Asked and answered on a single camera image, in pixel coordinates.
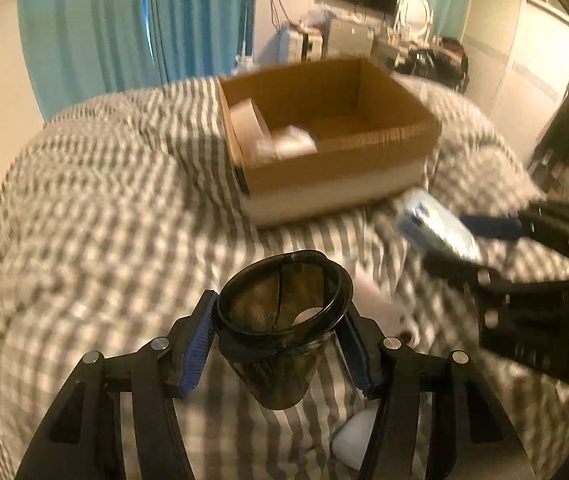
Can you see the crumpled white packet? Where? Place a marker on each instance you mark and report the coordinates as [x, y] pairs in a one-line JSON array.
[[287, 142]]

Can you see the round white mirror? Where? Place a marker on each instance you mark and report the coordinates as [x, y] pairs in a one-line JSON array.
[[417, 10]]

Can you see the cluttered desk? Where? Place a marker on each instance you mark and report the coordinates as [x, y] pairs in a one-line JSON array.
[[337, 35]]

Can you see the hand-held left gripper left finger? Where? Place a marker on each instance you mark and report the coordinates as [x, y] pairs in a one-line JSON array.
[[195, 351]]

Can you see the white rounded object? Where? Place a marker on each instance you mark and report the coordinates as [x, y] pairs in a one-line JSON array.
[[357, 435]]

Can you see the white flat object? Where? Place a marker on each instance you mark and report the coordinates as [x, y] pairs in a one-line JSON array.
[[382, 305]]

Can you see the black bag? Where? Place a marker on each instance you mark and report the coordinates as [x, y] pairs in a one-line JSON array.
[[434, 60]]

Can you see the grey checked blanket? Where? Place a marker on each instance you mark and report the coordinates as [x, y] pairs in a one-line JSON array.
[[114, 210]]

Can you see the cardboard box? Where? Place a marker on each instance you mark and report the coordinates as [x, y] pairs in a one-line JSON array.
[[344, 130]]

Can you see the light blue packet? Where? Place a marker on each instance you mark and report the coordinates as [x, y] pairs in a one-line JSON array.
[[437, 227]]

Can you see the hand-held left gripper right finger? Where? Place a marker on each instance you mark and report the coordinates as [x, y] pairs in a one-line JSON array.
[[359, 355]]

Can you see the white wardrobe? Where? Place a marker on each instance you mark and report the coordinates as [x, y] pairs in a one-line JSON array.
[[519, 55]]

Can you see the dark transparent plastic cup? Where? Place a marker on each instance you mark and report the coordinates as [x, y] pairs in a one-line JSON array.
[[277, 310]]

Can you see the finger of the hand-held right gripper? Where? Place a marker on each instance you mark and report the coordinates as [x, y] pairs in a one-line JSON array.
[[469, 272], [509, 227]]

